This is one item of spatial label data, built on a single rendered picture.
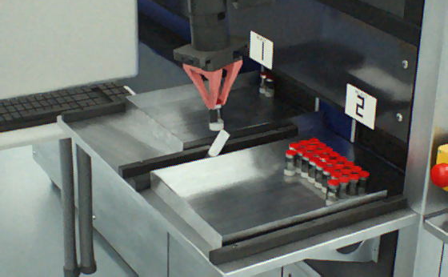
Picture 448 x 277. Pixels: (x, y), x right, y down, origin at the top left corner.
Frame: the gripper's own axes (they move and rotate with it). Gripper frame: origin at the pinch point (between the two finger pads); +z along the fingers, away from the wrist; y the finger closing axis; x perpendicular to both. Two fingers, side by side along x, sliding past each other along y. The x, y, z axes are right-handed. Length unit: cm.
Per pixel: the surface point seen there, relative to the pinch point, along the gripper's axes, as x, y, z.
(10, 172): 200, 77, 103
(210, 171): 19.9, 16.0, 24.5
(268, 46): 30, 45, 10
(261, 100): 37, 49, 25
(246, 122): 31, 38, 25
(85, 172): 97, 41, 58
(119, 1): 81, 47, 9
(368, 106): -2.0, 36.5, 13.0
